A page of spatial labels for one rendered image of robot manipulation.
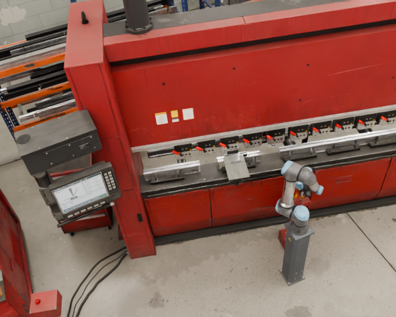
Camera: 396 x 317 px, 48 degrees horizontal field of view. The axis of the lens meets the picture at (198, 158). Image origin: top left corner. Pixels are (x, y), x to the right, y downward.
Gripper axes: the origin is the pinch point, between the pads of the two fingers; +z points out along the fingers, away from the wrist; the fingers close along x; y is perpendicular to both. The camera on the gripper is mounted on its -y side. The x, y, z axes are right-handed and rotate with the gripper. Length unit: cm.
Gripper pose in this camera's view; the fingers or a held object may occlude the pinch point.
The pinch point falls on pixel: (303, 195)
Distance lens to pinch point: 404.3
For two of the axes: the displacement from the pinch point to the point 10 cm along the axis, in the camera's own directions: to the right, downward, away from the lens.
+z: 0.5, 6.2, 7.8
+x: -9.5, 2.7, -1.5
